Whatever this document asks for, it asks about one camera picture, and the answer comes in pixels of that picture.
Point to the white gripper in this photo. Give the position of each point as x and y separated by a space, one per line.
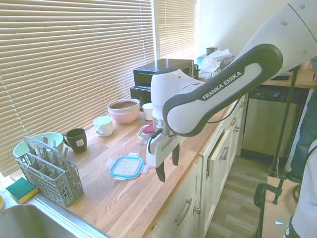
158 151

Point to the clear lid with teal seal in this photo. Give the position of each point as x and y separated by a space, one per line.
127 167

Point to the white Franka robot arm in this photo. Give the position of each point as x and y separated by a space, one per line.
223 84

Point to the clear glass food container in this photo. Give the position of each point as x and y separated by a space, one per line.
140 135

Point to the white kitchen cabinet unit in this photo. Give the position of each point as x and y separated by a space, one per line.
188 188

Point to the white ajar cabinet door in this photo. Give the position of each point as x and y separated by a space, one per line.
215 158

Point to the round steel cabinet knob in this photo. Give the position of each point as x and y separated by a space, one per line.
197 210

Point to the white paper cup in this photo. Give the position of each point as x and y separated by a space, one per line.
147 111

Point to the pink bowl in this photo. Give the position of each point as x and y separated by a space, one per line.
123 118

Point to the white mug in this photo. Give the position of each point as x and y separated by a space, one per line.
104 126

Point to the beige bowl with brown inside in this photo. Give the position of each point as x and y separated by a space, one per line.
122 105

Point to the black toaster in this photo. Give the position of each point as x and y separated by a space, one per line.
141 79

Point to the dark mug with label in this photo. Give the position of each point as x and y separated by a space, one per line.
78 140

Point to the green metal clamp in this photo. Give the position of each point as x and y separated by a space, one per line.
258 193

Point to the stainless steel dishwasher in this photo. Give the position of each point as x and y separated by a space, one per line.
262 124

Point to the light blue box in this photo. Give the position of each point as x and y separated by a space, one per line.
201 60

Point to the white plastic bag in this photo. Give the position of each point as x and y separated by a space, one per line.
210 62

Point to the grey plastic cutlery basket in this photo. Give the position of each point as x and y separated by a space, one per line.
57 183

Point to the wooden mounting board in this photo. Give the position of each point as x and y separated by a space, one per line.
272 210

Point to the mint green bowl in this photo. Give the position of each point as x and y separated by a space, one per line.
53 140

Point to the dark glass jar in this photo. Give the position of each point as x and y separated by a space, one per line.
211 50

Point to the person in blue jeans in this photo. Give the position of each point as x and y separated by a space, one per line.
303 148

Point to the narrow beige window blind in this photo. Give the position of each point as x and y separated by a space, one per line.
175 24

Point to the wide beige window blind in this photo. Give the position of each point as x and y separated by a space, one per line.
62 62

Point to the green and yellow sponge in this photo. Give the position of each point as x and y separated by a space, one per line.
21 189

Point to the stainless steel sink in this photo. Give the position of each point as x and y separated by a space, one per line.
29 223

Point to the pink object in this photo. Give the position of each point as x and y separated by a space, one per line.
305 65

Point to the yellow white object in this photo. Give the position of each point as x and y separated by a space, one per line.
1 202

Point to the pink wrist camera mount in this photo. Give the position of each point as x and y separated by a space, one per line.
149 129

